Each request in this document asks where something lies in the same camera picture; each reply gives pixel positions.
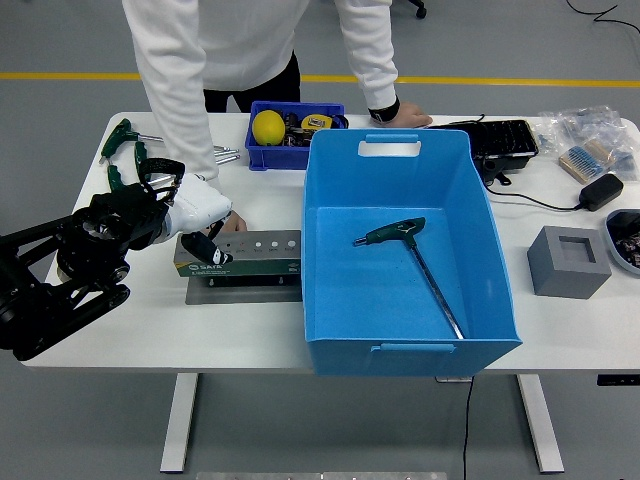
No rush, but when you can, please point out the person's right hand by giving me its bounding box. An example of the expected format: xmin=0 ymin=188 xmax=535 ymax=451
xmin=217 ymin=209 xmax=249 ymax=235

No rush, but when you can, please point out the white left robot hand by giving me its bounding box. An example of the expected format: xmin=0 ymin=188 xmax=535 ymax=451
xmin=158 ymin=173 xmax=235 ymax=267

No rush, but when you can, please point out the person's left hand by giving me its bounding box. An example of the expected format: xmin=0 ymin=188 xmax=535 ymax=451
xmin=387 ymin=102 xmax=434 ymax=129

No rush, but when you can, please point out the metal hex wrench stand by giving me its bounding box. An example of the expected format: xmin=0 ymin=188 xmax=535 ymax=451
xmin=173 ymin=229 xmax=304 ymax=305

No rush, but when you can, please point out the large green T-handle hex wrench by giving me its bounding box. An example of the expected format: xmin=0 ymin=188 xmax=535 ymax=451
xmin=353 ymin=216 xmax=466 ymax=342

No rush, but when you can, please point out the large blue plastic box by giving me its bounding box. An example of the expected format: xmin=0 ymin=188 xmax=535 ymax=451
xmin=301 ymin=128 xmax=525 ymax=377

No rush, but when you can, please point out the small blue parts bin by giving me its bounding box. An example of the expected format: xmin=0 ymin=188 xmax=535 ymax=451
xmin=244 ymin=100 xmax=346 ymax=171

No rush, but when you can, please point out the yellow floor tape line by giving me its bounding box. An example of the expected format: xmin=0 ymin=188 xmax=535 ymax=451
xmin=0 ymin=72 xmax=640 ymax=89

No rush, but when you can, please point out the yellow tape measure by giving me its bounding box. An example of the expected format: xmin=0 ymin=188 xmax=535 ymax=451
xmin=301 ymin=113 xmax=335 ymax=132

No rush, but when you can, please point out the black plastic tray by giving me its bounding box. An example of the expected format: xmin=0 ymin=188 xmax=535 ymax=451
xmin=424 ymin=117 xmax=540 ymax=174

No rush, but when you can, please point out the yellow ball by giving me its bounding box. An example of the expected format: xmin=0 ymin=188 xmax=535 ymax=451
xmin=251 ymin=109 xmax=286 ymax=147

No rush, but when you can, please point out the dark metal hardware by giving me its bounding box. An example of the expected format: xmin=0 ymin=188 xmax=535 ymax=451
xmin=283 ymin=112 xmax=317 ymax=149

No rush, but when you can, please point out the person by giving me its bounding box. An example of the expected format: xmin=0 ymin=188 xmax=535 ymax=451
xmin=121 ymin=0 xmax=434 ymax=235

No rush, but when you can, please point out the clear plastic parts bag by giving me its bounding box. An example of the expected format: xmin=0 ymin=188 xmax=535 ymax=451
xmin=607 ymin=127 xmax=640 ymax=184
xmin=538 ymin=104 xmax=629 ymax=146

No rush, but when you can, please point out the tan resistor strip bundle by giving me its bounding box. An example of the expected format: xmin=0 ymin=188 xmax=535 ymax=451
xmin=558 ymin=139 xmax=617 ymax=184

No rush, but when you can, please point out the black power adapter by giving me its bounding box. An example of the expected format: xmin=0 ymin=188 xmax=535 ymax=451
xmin=579 ymin=173 xmax=625 ymax=212

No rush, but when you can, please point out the white table leg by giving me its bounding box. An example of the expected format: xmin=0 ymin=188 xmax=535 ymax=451
xmin=516 ymin=373 xmax=565 ymax=475
xmin=159 ymin=372 xmax=200 ymax=475

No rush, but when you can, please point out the grey block with square recess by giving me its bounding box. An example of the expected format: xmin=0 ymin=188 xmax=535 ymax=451
xmin=526 ymin=225 xmax=613 ymax=300

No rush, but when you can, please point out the grey bowl with parts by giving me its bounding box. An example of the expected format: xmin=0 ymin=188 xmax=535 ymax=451
xmin=603 ymin=209 xmax=640 ymax=277

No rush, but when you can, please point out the black adapter cable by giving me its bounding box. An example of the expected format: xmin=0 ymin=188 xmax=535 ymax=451
xmin=485 ymin=185 xmax=584 ymax=211

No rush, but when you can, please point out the black floor cable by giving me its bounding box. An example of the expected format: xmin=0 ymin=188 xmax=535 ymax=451
xmin=566 ymin=0 xmax=640 ymax=37
xmin=462 ymin=375 xmax=475 ymax=480

